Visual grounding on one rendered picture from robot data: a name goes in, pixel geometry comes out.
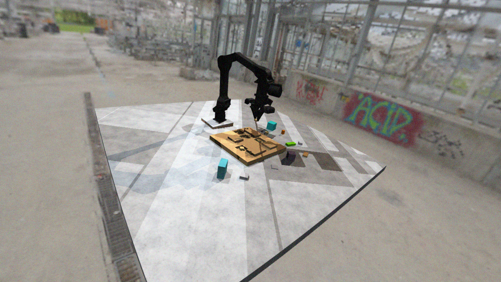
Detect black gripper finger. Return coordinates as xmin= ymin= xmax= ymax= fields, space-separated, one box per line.
xmin=250 ymin=106 xmax=260 ymax=119
xmin=257 ymin=109 xmax=264 ymax=121

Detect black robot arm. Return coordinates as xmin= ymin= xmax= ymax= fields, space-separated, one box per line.
xmin=213 ymin=52 xmax=282 ymax=123

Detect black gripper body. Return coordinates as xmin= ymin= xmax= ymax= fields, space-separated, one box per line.
xmin=245 ymin=92 xmax=275 ymax=114

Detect teal block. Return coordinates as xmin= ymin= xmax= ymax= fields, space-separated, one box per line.
xmin=217 ymin=158 xmax=228 ymax=179

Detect teal cube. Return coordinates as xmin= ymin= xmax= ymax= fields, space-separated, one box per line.
xmin=266 ymin=121 xmax=277 ymax=131

